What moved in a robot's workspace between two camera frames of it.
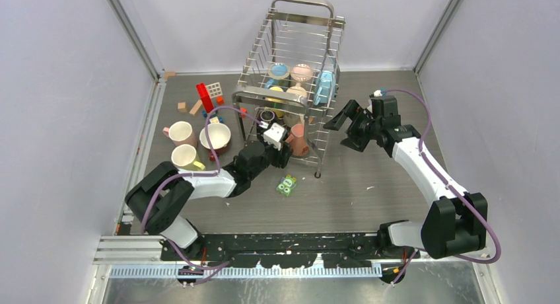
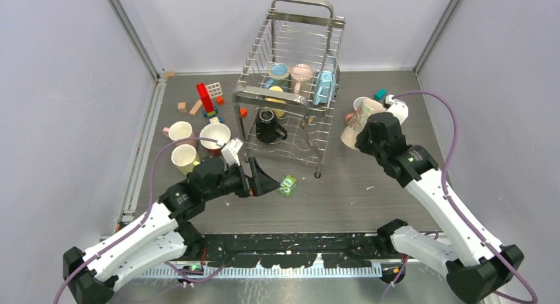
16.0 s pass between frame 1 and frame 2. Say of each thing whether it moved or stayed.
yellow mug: stayed
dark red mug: stayed
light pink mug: stayed
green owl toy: stayed
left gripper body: moved
